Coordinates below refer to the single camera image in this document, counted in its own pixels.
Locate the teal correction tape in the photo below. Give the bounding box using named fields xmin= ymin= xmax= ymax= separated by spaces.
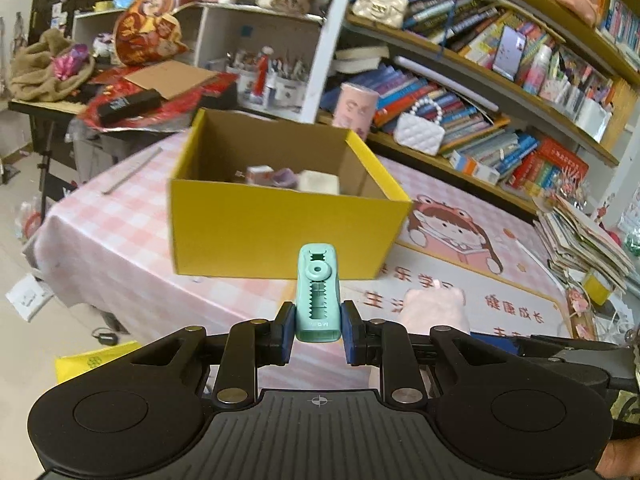
xmin=294 ymin=243 xmax=341 ymax=344

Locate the clear jar with banknotes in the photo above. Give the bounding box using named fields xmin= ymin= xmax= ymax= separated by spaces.
xmin=566 ymin=286 xmax=598 ymax=341

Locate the stack of papers and books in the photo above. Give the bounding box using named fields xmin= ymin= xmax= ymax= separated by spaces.
xmin=534 ymin=198 xmax=634 ymax=292

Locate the pink cartoon desk mat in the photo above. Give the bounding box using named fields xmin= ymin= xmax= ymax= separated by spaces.
xmin=284 ymin=156 xmax=576 ymax=340

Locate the yellow cardboard box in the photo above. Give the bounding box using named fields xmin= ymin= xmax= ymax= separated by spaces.
xmin=168 ymin=108 xmax=394 ymax=278

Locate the white plug adapter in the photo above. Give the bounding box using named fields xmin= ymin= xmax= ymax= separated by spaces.
xmin=234 ymin=165 xmax=274 ymax=186

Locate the purple small toy in box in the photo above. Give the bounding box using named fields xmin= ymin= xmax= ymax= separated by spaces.
xmin=271 ymin=168 xmax=298 ymax=190

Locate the white charger block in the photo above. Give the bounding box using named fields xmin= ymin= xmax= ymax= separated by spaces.
xmin=296 ymin=170 xmax=341 ymax=195

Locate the pink checkered tablecloth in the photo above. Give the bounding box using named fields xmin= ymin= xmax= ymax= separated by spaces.
xmin=31 ymin=109 xmax=582 ymax=391

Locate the white orange small box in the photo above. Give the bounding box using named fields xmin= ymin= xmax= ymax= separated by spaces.
xmin=448 ymin=151 xmax=500 ymax=185

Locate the red book box set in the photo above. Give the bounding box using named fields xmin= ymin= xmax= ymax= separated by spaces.
xmin=506 ymin=136 xmax=589 ymax=197

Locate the metal ruler strip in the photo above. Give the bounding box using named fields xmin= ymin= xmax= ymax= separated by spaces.
xmin=101 ymin=148 xmax=163 ymax=195

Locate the white quilted mini handbag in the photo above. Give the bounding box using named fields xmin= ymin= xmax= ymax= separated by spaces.
xmin=393 ymin=96 xmax=445 ymax=156

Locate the pink cylindrical pen holder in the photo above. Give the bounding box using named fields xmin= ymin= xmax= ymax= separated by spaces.
xmin=332 ymin=82 xmax=378 ymax=141

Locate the white pen cup holder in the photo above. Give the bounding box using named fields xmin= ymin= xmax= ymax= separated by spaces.
xmin=224 ymin=46 xmax=309 ymax=112

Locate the black rectangular case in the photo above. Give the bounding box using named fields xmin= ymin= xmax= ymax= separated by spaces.
xmin=96 ymin=90 xmax=163 ymax=127

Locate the brown cardboard sheet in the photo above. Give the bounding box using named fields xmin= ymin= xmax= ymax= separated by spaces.
xmin=125 ymin=60 xmax=217 ymax=100

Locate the wooden bookshelf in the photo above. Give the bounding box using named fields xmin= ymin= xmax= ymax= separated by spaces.
xmin=299 ymin=0 xmax=640 ymax=221

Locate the red cartoon figure decoration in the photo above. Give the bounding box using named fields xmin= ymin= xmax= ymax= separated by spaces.
xmin=113 ymin=0 xmax=198 ymax=66

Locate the cream quilted mini handbag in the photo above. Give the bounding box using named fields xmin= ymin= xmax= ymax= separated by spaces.
xmin=352 ymin=0 xmax=409 ymax=29

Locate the brown plush blanket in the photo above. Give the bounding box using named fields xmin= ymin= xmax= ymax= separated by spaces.
xmin=9 ymin=28 xmax=96 ymax=102

